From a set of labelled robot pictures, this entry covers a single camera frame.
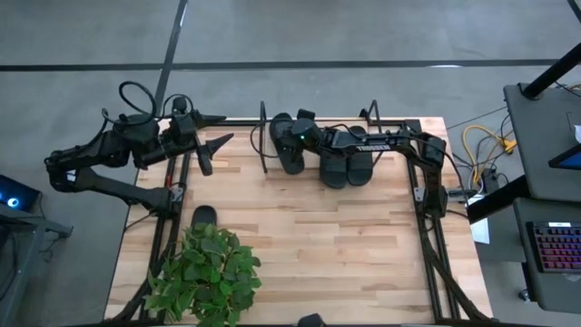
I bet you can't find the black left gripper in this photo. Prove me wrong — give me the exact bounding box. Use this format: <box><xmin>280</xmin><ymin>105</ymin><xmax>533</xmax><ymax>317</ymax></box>
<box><xmin>170</xmin><ymin>112</ymin><xmax>235</xmax><ymax>177</ymax></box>

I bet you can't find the black metal shoe rack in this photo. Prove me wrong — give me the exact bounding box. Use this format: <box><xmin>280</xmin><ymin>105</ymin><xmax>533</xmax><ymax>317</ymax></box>
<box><xmin>254</xmin><ymin>98</ymin><xmax>383</xmax><ymax>173</ymax></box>

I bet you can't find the green leafy artificial plant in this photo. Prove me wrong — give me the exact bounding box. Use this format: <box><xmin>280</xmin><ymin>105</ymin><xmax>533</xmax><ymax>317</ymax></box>
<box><xmin>142</xmin><ymin>221</ymin><xmax>263</xmax><ymax>327</ymax></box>

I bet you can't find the person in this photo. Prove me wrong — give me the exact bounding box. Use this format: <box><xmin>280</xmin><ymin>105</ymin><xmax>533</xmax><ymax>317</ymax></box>
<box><xmin>297</xmin><ymin>312</ymin><xmax>326</xmax><ymax>327</ymax></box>

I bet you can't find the black desk beam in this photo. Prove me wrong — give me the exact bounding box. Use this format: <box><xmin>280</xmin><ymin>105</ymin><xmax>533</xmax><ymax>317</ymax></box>
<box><xmin>466</xmin><ymin>174</ymin><xmax>530</xmax><ymax>224</ymax></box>

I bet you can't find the black computer with blue light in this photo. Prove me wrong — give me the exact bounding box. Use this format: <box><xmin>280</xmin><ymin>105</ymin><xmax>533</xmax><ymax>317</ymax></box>
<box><xmin>0</xmin><ymin>173</ymin><xmax>40</xmax><ymax>213</ymax></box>

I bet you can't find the grey metal stand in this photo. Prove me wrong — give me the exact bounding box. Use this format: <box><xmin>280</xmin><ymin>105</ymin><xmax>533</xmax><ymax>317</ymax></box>
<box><xmin>0</xmin><ymin>202</ymin><xmax>74</xmax><ymax>327</ymax></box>

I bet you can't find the grey desk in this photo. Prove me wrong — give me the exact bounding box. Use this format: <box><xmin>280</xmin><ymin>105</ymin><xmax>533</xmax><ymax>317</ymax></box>
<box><xmin>512</xmin><ymin>197</ymin><xmax>581</xmax><ymax>314</ymax></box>
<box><xmin>502</xmin><ymin>83</ymin><xmax>581</xmax><ymax>203</ymax></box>

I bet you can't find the black pole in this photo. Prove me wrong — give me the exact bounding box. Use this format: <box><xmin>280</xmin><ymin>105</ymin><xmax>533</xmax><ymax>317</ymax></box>
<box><xmin>521</xmin><ymin>41</ymin><xmax>581</xmax><ymax>100</ymax></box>

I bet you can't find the black-framed blue screen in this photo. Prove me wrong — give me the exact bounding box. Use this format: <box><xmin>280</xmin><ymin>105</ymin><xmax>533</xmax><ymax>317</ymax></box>
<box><xmin>547</xmin><ymin>143</ymin><xmax>581</xmax><ymax>172</ymax></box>

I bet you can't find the RGB backlit keyboard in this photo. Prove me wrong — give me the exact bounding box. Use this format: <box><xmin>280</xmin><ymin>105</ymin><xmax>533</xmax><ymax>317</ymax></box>
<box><xmin>526</xmin><ymin>221</ymin><xmax>581</xmax><ymax>274</ymax></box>

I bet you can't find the black aluminium table frame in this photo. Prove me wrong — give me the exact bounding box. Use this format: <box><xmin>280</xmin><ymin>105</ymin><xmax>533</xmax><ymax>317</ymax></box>
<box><xmin>103</xmin><ymin>108</ymin><xmax>491</xmax><ymax>326</ymax></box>

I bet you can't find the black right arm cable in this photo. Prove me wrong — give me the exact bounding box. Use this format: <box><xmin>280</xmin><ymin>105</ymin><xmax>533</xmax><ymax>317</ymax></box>
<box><xmin>249</xmin><ymin>120</ymin><xmax>365</xmax><ymax>161</ymax></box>

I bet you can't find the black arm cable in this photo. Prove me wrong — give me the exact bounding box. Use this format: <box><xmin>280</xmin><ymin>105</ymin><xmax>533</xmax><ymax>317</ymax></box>
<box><xmin>102</xmin><ymin>80</ymin><xmax>196</xmax><ymax>137</ymax></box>
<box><xmin>249</xmin><ymin>120</ymin><xmax>365</xmax><ymax>161</ymax></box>

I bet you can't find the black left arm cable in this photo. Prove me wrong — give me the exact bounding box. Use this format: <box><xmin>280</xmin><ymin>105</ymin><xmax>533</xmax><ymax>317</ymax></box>
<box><xmin>102</xmin><ymin>80</ymin><xmax>196</xmax><ymax>137</ymax></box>

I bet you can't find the yellow cable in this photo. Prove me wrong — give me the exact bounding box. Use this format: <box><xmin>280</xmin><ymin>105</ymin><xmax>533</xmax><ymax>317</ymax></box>
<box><xmin>461</xmin><ymin>124</ymin><xmax>518</xmax><ymax>185</ymax></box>

